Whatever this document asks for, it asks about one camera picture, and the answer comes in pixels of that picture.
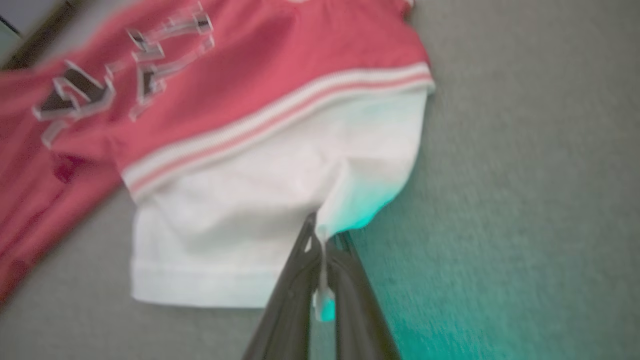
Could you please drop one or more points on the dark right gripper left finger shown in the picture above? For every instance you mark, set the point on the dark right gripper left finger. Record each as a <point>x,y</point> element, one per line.
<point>292,305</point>

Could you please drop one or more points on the large grey sofa seat cushion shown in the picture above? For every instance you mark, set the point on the large grey sofa seat cushion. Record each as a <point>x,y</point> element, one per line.
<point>525,150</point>

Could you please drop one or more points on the red mesh jersey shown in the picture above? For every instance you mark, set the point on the red mesh jersey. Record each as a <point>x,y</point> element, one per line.
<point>250,55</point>

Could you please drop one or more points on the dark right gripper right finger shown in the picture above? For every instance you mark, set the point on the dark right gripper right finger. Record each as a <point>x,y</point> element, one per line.
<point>360,310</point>

